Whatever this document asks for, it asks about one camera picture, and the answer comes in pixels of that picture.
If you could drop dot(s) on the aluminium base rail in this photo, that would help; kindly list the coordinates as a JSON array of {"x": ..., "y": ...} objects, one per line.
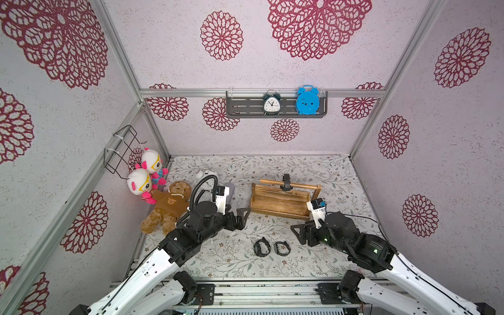
[{"x": 269, "y": 297}]

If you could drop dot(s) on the black wire basket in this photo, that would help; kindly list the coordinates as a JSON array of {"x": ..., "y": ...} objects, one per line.
[{"x": 122, "y": 157}]

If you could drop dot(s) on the blue alarm clock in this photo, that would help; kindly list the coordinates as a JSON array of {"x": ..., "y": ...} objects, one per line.
[{"x": 307, "y": 102}]

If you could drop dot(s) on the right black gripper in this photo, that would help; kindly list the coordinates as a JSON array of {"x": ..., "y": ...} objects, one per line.
[{"x": 309, "y": 233}]

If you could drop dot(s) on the white pink plush doll front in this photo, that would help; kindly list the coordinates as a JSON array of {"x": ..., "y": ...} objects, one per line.
[{"x": 139, "y": 183}]

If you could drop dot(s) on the black watch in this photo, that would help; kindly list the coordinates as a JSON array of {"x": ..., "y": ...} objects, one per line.
[
  {"x": 282, "y": 248},
  {"x": 262, "y": 247},
  {"x": 286, "y": 183}
]

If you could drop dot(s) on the grey glasses case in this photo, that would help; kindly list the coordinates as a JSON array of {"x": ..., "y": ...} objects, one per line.
[{"x": 231, "y": 188}]

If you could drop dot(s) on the dark green alarm clock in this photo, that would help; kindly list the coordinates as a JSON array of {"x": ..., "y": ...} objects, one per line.
[{"x": 272, "y": 104}]

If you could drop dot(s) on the white alarm clock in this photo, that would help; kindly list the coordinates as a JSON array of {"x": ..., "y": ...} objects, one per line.
[{"x": 203, "y": 173}]

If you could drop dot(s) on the brown teddy bear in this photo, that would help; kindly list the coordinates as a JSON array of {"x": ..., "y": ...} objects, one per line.
[{"x": 171, "y": 205}]

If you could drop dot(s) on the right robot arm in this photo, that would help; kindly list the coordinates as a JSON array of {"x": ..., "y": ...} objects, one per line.
[{"x": 423, "y": 295}]

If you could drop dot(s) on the white pink plush doll back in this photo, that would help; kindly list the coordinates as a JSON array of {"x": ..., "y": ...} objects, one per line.
[{"x": 153, "y": 163}]

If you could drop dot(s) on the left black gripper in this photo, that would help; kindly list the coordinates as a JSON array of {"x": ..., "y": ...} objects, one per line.
[{"x": 240, "y": 220}]

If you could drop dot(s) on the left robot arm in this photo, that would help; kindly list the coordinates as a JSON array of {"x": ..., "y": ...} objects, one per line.
[{"x": 157, "y": 282}]

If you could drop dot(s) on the grey wall shelf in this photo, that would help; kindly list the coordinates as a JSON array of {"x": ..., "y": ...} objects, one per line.
[{"x": 239, "y": 106}]

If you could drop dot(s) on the white pink plush doll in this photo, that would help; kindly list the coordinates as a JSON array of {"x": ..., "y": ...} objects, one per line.
[
  {"x": 139, "y": 183},
  {"x": 153, "y": 163}
]

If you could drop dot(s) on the wooden watch stand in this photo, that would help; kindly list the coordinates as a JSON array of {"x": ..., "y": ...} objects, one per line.
[{"x": 268, "y": 198}]

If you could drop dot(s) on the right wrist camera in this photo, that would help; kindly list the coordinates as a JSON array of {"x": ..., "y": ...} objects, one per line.
[{"x": 317, "y": 208}]

